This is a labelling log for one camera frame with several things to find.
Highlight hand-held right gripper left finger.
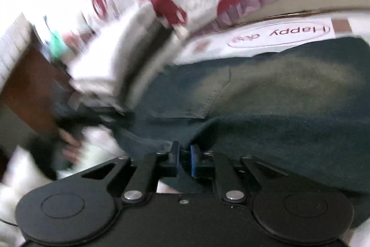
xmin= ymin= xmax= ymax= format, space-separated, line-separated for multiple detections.
xmin=81 ymin=141 xmax=182 ymax=205

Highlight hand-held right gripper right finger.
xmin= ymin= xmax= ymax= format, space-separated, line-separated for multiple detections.
xmin=189 ymin=144 xmax=290 ymax=204

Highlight dark blue jeans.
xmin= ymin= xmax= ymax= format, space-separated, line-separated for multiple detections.
xmin=113 ymin=36 xmax=370 ymax=231

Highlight person's left forearm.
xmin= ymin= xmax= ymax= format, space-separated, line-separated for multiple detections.
xmin=0 ymin=146 xmax=60 ymax=239

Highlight folded white clothes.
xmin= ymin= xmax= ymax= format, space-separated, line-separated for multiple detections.
xmin=69 ymin=2 xmax=192 ymax=111

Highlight person's left hand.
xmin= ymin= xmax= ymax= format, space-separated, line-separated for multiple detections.
xmin=59 ymin=128 xmax=86 ymax=167

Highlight brown wooden furniture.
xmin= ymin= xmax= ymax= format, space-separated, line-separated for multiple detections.
xmin=0 ymin=41 xmax=76 ymax=138

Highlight green item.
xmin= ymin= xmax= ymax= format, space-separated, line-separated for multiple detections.
xmin=48 ymin=28 xmax=69 ymax=59

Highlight white knitted cloth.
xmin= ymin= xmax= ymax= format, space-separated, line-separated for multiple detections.
xmin=0 ymin=13 xmax=33 ymax=92

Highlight checkered bed sheet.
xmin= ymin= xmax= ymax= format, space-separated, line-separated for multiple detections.
xmin=176 ymin=13 xmax=370 ymax=66

